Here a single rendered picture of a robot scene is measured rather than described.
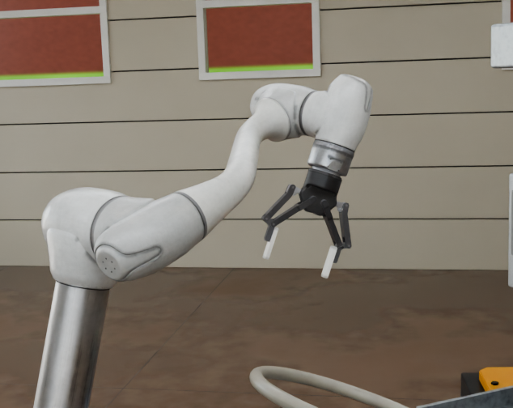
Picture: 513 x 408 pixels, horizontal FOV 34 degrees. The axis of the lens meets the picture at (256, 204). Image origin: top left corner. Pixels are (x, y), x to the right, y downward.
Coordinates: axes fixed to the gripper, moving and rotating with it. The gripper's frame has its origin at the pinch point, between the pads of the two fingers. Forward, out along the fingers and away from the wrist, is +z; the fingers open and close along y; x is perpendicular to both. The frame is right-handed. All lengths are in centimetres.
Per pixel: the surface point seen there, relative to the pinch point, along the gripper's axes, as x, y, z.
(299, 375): 20.2, 15.2, 25.8
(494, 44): 95, 70, -89
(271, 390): -8.9, 0.6, 25.7
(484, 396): 15, 60, 17
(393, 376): 330, 180, 59
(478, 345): 370, 251, 26
